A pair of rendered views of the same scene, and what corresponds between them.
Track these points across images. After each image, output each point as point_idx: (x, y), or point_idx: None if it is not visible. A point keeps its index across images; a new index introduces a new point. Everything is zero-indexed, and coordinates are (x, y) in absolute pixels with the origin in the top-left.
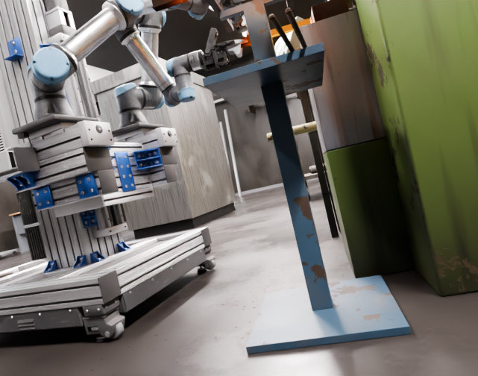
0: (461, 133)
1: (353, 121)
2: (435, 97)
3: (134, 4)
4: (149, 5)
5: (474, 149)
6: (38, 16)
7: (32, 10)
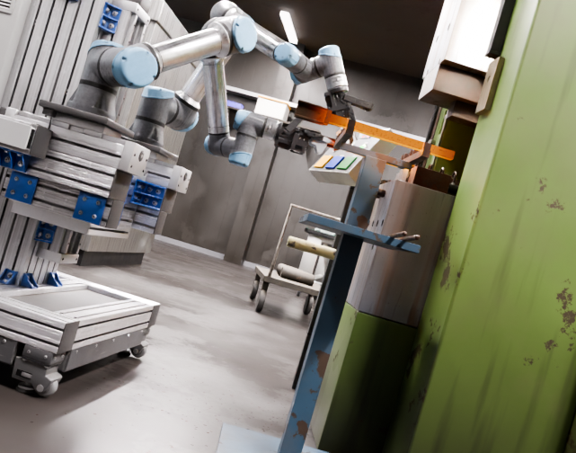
0: (480, 368)
1: (396, 297)
2: (477, 328)
3: (247, 43)
4: None
5: (482, 387)
6: None
7: None
